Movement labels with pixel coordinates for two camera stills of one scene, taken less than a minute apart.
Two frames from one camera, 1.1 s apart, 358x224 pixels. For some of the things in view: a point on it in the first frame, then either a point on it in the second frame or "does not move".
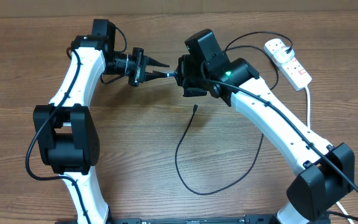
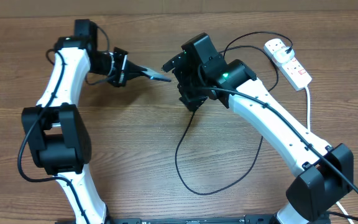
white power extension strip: [299, 78] does not move
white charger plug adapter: [281, 56] does not move
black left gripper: [140, 74] to [118, 78]
